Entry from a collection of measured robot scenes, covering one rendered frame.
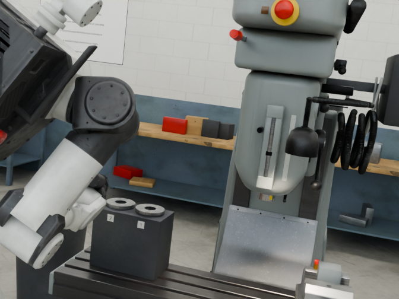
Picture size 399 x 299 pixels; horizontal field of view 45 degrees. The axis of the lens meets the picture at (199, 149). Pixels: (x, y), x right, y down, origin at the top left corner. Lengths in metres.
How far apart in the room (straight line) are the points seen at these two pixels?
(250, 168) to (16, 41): 0.69
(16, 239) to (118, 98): 0.31
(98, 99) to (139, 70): 5.07
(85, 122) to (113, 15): 5.27
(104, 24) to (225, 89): 1.71
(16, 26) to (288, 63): 0.65
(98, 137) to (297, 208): 1.00
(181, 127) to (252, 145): 3.94
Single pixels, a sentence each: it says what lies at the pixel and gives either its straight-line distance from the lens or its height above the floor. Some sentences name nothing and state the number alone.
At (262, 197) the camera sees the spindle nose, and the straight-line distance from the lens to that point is 1.33.
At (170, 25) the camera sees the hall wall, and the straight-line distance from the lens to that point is 5.83.
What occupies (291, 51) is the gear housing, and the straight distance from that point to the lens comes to 1.19.
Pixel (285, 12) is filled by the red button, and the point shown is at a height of 1.75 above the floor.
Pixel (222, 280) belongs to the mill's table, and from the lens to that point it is 1.53.
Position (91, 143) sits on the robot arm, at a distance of 0.89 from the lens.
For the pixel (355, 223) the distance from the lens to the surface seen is 5.13.
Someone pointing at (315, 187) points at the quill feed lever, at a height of 1.36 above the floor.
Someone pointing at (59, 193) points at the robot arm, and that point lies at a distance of 0.89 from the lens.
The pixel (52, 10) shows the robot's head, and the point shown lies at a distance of 0.99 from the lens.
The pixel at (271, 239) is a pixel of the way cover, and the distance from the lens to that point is 1.73.
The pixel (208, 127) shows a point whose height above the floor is 0.99.
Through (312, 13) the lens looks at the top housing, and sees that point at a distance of 1.10.
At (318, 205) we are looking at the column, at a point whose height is 1.19.
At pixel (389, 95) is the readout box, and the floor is 1.60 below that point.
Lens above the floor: 1.62
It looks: 10 degrees down
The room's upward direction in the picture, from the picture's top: 7 degrees clockwise
